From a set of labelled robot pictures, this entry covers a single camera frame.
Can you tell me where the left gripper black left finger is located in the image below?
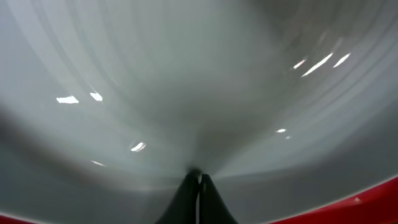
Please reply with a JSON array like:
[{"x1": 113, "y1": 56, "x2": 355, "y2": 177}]
[{"x1": 155, "y1": 172, "x2": 200, "y2": 224}]

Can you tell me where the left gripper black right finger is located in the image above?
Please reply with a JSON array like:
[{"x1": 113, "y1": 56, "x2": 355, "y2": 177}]
[{"x1": 199, "y1": 174, "x2": 238, "y2": 224}]

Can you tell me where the light blue plate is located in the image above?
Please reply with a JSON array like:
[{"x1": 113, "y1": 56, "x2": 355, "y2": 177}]
[{"x1": 1, "y1": 0, "x2": 397, "y2": 223}]

